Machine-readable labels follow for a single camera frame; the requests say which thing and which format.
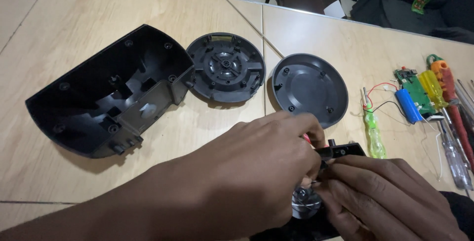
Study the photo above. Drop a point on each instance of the person's left hand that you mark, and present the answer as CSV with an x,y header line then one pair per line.
x,y
244,174

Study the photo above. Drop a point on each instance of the person's right hand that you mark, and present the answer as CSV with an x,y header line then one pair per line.
x,y
400,204

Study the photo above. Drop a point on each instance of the person's left fingers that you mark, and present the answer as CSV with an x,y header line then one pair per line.
x,y
296,124

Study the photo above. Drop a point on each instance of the person's right fingers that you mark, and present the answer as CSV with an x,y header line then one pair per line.
x,y
355,176

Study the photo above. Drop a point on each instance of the black plastic motor bracket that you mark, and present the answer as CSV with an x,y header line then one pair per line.
x,y
344,150

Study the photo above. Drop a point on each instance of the small red part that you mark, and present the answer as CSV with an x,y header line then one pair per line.
x,y
307,139

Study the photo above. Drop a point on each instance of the round grey plastic cover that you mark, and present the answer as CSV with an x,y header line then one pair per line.
x,y
311,89

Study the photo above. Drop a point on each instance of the green transparent tester screwdriver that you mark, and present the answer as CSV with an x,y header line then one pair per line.
x,y
374,137

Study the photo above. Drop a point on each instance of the round metal disc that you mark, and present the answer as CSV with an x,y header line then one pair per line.
x,y
304,202

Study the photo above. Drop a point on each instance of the blue battery cell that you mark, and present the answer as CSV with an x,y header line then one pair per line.
x,y
408,106

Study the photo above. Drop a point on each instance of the round ribbed black plastic disc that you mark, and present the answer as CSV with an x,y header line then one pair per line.
x,y
226,67

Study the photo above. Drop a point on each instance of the thin metal rod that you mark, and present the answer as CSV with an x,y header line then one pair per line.
x,y
251,26

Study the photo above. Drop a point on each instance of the green circuit board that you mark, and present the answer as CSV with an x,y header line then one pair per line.
x,y
414,85

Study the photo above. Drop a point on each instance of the white paper sheet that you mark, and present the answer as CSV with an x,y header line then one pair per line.
x,y
334,9

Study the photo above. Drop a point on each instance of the bare metal screwdriver shafts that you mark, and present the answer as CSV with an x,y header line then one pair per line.
x,y
466,95

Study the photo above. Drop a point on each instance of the small green printed board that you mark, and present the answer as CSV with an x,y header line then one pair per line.
x,y
421,1

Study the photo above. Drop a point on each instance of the large black plastic housing shell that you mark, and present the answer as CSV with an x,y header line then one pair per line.
x,y
107,96

